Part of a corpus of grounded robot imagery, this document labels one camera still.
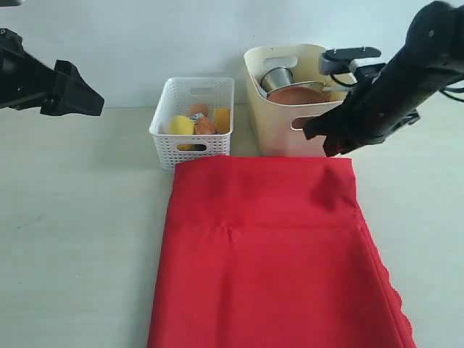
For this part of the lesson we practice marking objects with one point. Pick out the cream plastic bin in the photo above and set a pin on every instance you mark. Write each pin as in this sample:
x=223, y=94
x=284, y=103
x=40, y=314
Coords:
x=278, y=127

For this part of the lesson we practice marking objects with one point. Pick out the pale green bowl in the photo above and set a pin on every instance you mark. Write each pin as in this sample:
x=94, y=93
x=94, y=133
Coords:
x=319, y=88

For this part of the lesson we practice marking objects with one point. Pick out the fried chicken piece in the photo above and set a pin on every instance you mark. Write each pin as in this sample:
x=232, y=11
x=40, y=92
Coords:
x=204, y=126

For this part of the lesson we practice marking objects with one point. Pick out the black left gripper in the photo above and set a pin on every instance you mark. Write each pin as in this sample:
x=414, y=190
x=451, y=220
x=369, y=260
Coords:
x=27, y=83

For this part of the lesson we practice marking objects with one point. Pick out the blue white milk carton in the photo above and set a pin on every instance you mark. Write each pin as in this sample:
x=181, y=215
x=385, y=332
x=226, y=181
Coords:
x=196, y=116

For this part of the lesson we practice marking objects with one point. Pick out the yellow lemon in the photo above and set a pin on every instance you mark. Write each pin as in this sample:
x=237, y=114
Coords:
x=182, y=125

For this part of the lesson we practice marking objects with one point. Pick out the white perforated basket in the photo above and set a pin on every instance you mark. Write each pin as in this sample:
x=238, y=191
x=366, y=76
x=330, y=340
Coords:
x=176, y=98

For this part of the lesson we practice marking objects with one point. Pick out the stainless steel cup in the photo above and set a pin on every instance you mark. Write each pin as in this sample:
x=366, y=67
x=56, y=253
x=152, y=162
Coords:
x=276, y=78

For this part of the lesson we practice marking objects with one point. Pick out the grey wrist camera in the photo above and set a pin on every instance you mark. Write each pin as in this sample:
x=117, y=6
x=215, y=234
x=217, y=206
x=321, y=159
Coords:
x=340, y=61

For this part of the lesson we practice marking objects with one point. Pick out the red tablecloth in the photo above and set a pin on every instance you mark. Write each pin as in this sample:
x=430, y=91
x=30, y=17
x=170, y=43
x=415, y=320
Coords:
x=271, y=252

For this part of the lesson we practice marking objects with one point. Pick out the brown round plate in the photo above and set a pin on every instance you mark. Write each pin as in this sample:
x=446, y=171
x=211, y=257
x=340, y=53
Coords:
x=297, y=95

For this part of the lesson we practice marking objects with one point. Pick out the brown egg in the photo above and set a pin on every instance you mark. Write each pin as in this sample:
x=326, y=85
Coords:
x=199, y=108

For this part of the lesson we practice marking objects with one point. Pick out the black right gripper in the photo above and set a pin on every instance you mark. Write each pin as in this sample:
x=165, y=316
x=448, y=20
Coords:
x=383, y=100

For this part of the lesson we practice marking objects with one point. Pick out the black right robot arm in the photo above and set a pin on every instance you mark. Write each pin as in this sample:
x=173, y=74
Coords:
x=434, y=41

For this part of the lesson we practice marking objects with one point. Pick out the yellow cheese wedge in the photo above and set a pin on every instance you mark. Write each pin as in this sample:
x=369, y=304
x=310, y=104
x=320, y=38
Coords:
x=222, y=119

